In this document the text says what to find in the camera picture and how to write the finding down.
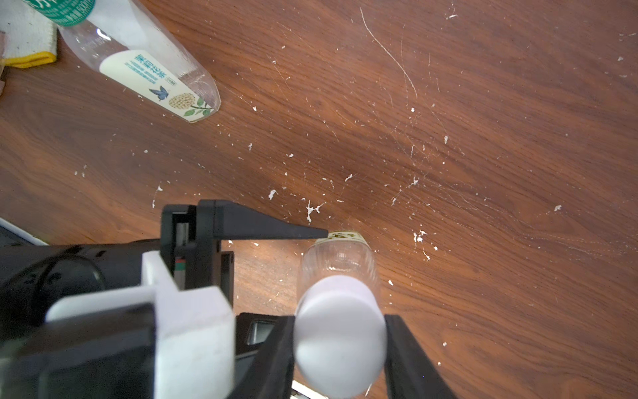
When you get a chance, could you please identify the white knitted work glove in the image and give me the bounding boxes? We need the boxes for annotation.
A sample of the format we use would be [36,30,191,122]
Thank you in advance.
[1,0,57,69]

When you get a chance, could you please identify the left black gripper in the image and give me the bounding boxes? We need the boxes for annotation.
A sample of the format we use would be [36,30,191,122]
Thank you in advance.
[159,199,330,360]

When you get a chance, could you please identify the labelled clear plastic bottle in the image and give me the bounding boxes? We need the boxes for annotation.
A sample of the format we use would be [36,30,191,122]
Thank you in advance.
[28,0,221,123]

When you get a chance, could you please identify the white bottle cap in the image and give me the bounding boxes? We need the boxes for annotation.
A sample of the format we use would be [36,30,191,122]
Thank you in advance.
[293,275,387,398]

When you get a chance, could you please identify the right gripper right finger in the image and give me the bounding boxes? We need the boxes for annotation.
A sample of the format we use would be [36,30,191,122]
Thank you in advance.
[385,314,456,399]

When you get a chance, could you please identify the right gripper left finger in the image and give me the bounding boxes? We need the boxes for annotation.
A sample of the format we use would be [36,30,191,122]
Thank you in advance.
[229,315,295,398]

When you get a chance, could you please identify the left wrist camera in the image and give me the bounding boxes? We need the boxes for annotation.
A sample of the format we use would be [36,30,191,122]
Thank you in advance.
[1,251,235,398]

